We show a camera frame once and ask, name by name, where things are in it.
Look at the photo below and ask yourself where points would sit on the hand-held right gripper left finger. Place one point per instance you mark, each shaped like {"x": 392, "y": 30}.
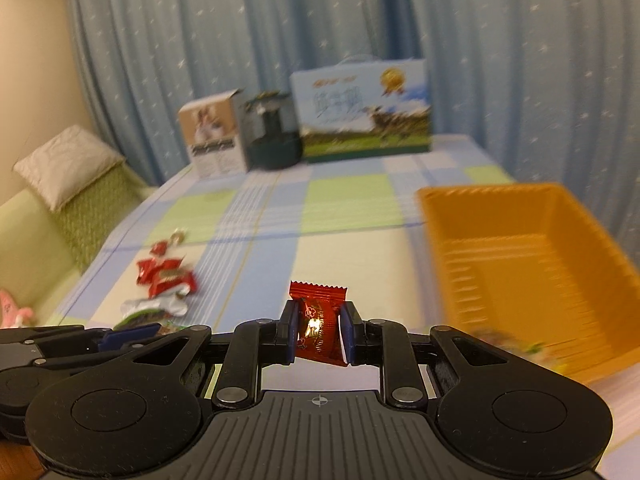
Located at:
{"x": 290, "y": 332}

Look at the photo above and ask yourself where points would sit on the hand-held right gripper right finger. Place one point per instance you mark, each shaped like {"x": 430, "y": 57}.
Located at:
{"x": 348, "y": 335}

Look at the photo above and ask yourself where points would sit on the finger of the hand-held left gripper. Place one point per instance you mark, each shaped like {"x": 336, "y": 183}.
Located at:
{"x": 131, "y": 335}

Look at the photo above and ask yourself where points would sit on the dark green snack packet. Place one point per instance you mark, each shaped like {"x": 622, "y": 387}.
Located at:
{"x": 145, "y": 321}

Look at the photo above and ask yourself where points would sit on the red candy packet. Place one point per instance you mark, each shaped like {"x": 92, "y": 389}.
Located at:
{"x": 317, "y": 327}

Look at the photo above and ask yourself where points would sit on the small red candy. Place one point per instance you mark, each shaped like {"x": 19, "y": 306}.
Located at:
{"x": 160, "y": 248}

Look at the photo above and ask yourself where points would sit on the orange plastic basket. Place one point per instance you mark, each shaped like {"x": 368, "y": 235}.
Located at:
{"x": 520, "y": 260}

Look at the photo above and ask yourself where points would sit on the white snack wrapper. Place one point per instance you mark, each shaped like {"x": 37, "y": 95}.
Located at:
{"x": 152, "y": 305}

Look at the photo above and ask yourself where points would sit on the red snack packet brown label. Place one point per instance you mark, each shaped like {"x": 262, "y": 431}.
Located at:
{"x": 172, "y": 282}

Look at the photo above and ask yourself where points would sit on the pink plush toy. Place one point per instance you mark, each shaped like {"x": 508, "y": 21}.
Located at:
{"x": 12, "y": 310}

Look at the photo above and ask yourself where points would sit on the brown wrapped candy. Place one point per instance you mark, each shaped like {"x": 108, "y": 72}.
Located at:
{"x": 178, "y": 236}

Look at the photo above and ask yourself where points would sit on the checked blue green tablecloth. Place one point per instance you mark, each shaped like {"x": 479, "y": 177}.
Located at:
{"x": 350, "y": 205}

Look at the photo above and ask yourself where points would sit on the light green sofa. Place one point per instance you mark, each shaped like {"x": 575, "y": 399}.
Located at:
{"x": 30, "y": 240}

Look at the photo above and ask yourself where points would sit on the green white snack packet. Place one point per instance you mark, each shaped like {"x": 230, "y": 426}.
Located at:
{"x": 515, "y": 352}

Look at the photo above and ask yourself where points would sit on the white green patterned cushion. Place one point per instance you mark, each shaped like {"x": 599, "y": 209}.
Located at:
{"x": 70, "y": 170}

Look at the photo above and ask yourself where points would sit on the dark green glass humidifier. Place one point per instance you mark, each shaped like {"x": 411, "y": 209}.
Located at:
{"x": 272, "y": 140}

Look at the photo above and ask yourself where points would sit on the white beige product box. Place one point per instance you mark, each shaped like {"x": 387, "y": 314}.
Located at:
{"x": 215, "y": 135}

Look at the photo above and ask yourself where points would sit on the blue milk carton box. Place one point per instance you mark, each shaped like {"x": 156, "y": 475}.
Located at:
{"x": 360, "y": 110}

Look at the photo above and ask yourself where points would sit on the blue star curtain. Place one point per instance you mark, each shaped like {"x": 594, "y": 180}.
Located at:
{"x": 200, "y": 25}

